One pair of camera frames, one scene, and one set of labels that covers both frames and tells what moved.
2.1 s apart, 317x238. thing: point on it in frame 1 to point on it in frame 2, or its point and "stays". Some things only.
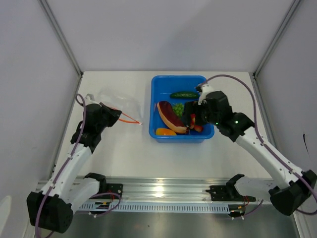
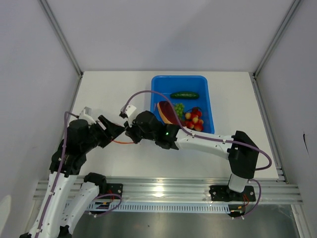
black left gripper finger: x=104 y=106 to x=107 y=123
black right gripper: x=190 y=107 to x=130 y=132
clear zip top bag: x=130 y=102 to x=123 y=142
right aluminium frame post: x=276 y=37 stays
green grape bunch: x=179 y=108 stays
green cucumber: x=184 y=95 stays
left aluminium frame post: x=60 y=36 stays
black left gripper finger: x=111 y=116 to x=114 y=131
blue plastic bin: x=176 y=90 stays
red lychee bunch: x=198 y=128 stays
